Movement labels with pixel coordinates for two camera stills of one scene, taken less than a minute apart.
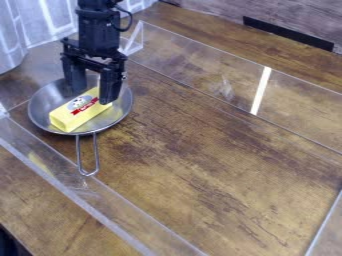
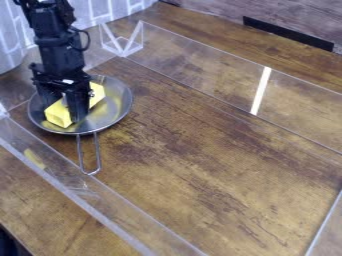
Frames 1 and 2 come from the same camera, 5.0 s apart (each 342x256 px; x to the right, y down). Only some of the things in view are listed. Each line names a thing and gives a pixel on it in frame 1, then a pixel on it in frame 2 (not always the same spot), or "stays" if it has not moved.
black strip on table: (287, 33) stays
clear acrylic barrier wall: (221, 79) stays
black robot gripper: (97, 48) to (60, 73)
